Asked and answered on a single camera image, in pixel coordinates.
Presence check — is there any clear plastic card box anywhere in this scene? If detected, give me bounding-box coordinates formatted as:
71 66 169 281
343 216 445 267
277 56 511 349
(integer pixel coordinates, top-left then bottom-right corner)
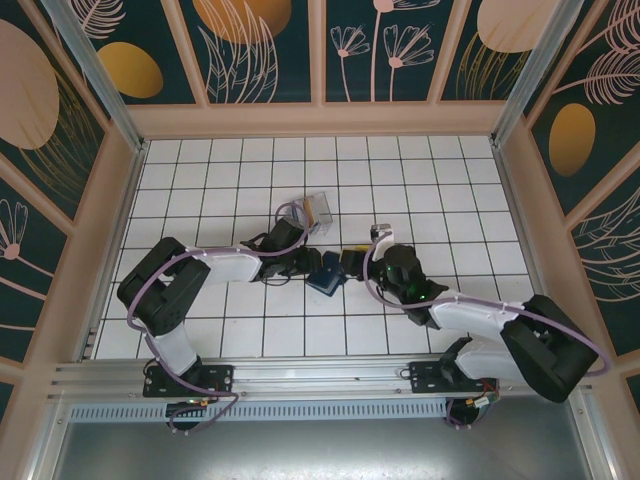
291 191 335 237

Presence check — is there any small controller board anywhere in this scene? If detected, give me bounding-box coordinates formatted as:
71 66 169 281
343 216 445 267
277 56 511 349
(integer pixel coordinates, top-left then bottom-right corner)
467 389 501 416
167 397 221 410

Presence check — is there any grey metal panel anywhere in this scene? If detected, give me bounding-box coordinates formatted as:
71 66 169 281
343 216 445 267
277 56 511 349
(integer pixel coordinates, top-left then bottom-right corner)
49 418 599 480

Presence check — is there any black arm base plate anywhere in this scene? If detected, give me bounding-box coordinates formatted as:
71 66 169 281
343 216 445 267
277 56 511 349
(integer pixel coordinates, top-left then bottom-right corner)
408 359 501 396
142 364 236 399

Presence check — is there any aluminium mounting rail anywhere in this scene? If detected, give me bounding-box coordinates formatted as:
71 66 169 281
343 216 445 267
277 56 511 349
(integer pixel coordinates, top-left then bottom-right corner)
47 353 596 402

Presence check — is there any grey slotted cable duct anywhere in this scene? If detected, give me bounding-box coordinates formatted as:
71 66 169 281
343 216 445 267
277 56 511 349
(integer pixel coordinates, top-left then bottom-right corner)
66 402 454 422

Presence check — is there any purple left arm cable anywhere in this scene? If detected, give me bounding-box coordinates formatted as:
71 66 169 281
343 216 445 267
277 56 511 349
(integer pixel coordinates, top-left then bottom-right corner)
128 201 307 436

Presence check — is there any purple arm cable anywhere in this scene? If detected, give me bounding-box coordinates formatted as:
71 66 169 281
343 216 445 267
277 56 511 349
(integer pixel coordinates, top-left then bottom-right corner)
363 239 612 431
128 201 307 436

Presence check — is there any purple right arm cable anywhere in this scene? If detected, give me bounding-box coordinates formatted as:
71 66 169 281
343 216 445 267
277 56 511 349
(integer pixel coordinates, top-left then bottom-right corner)
363 239 612 431

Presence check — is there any aluminium frame post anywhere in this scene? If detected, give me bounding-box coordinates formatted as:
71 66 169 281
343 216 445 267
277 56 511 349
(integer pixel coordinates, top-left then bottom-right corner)
39 0 149 154
491 0 596 149

